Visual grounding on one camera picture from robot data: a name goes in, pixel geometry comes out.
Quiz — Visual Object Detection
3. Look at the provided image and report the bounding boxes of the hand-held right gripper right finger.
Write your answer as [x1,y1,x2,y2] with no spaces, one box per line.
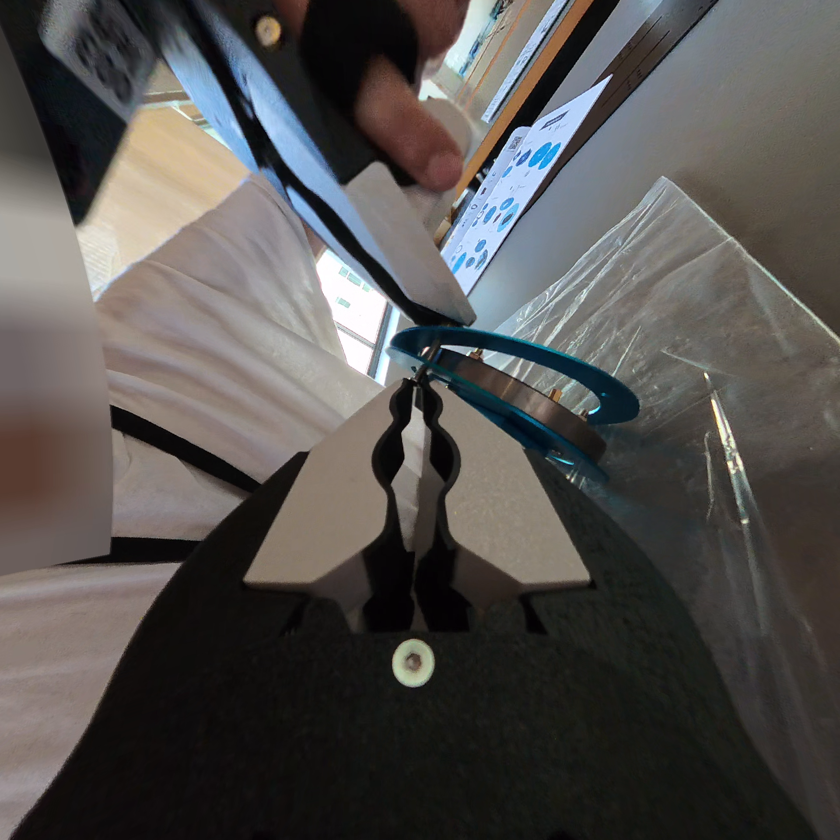
[427,377,593,632]

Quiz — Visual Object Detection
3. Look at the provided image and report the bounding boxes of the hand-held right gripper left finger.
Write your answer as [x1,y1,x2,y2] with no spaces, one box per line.
[243,379,416,632]

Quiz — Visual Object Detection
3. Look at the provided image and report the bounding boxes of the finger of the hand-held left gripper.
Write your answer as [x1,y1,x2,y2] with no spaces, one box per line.
[258,166,462,328]
[340,161,478,327]

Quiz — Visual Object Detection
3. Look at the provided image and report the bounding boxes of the blue metal disc bearing assembly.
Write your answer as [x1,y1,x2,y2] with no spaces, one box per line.
[386,325,641,490]

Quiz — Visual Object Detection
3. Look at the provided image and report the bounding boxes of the person's left hand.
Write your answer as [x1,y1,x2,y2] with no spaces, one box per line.
[272,0,475,193]

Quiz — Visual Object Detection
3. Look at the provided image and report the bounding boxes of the white printed instruction sheet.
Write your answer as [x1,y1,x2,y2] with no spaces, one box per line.
[441,73,614,296]

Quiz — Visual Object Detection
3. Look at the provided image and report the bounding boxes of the long table with wooden edge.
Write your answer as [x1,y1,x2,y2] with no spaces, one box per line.
[453,0,595,198]

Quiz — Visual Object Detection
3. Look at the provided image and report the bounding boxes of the white printed paper strip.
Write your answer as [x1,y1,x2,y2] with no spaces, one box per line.
[481,0,572,124]

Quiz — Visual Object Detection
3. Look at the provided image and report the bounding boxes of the clear plastic bag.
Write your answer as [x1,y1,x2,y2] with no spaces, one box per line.
[489,176,840,834]

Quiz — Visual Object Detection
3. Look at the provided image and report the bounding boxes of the black flat metal plate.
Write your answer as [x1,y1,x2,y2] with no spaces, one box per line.
[551,0,721,132]

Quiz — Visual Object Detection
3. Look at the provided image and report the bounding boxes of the black strap harness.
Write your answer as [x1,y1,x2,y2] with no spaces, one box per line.
[59,403,263,567]

